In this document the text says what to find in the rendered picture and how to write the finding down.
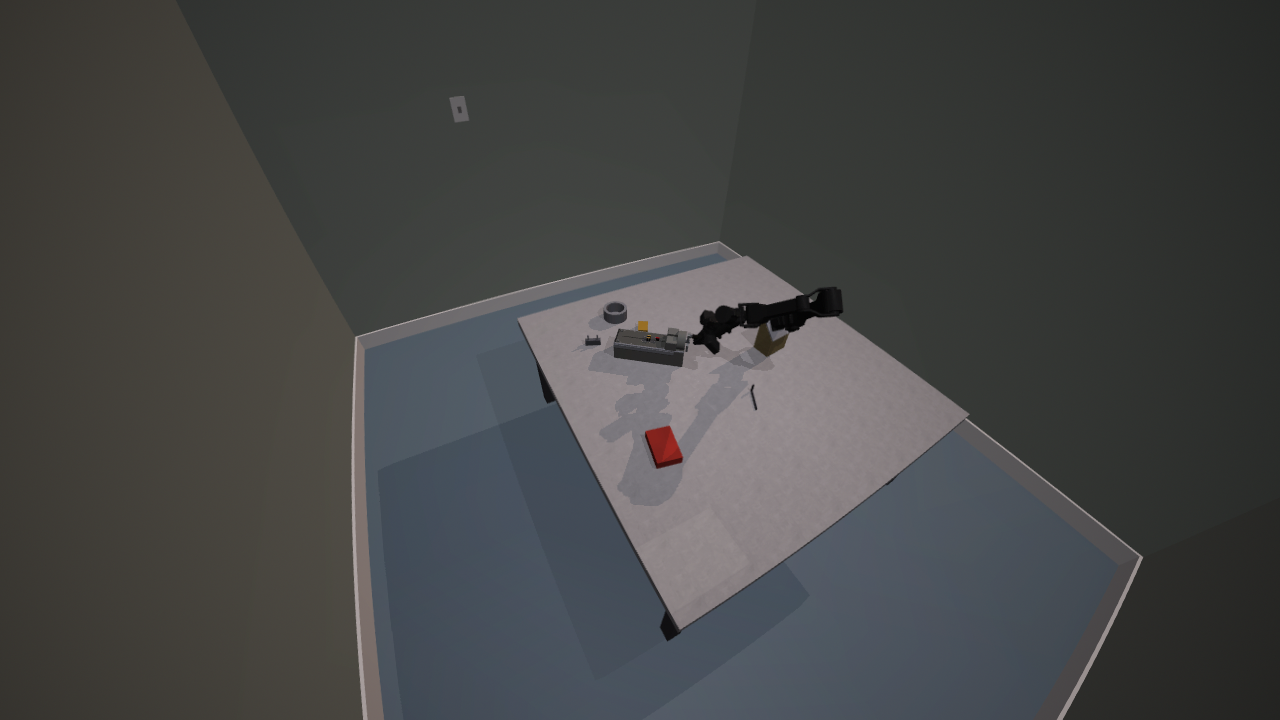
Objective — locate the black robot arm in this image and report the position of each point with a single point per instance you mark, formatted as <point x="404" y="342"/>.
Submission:
<point x="788" y="314"/>

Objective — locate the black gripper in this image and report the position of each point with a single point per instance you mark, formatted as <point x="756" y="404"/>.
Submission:
<point x="709" y="338"/>

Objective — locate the dark grey ring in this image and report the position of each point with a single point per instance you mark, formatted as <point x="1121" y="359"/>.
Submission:
<point x="615" y="306"/>

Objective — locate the red block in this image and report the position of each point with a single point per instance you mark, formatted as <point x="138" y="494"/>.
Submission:
<point x="664" y="447"/>

